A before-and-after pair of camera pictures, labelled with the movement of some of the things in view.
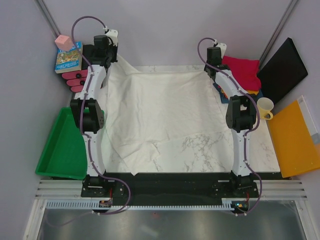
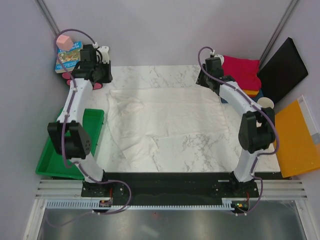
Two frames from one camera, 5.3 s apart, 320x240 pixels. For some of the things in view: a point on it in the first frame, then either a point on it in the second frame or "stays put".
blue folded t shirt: (225, 100) stays put
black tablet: (283, 70) stays put
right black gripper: (205, 68) to (200, 80)
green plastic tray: (64, 155) stays put
